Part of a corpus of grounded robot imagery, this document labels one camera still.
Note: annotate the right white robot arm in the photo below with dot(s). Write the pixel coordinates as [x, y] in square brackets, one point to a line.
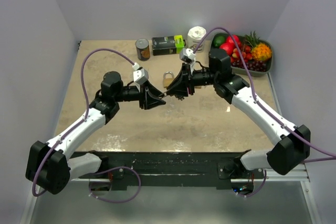
[288, 151]

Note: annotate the grey fruit tray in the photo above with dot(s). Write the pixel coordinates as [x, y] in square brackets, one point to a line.
[244, 71]

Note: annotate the black and green box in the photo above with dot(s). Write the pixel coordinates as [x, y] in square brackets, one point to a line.
[168, 45]

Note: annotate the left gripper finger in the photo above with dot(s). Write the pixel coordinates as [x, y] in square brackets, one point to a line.
[153, 103]
[153, 90]

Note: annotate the aluminium rail frame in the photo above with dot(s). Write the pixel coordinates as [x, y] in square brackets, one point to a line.
[204, 125]

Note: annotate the red apple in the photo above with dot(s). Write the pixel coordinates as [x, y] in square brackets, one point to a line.
[229, 45]

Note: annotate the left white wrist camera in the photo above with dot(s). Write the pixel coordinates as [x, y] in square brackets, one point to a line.
[140, 76]

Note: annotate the dark tin can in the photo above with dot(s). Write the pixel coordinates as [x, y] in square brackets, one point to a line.
[143, 51]

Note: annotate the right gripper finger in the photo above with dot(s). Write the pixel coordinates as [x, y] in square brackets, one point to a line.
[178, 84]
[177, 92]

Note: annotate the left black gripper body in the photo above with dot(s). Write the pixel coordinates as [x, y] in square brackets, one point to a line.
[144, 92]

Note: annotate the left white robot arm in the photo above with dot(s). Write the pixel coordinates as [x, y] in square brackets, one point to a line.
[51, 164]

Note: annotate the green lime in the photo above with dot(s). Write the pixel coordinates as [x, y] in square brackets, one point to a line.
[218, 40]

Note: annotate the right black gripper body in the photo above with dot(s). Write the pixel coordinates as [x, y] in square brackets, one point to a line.
[187, 75]

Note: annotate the dark grape bunch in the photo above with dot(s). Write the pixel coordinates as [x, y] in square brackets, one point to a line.
[253, 65]

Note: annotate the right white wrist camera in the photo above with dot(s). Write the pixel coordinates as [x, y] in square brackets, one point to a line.
[187, 55]

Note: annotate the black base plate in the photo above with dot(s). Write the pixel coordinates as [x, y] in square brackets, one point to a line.
[167, 169]

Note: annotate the white paper cup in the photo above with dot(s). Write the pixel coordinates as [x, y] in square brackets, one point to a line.
[194, 36]

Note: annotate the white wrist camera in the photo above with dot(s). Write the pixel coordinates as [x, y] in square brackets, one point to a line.
[140, 76]
[187, 55]

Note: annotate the orange pineapple toy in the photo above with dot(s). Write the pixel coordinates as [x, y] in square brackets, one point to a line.
[259, 50]

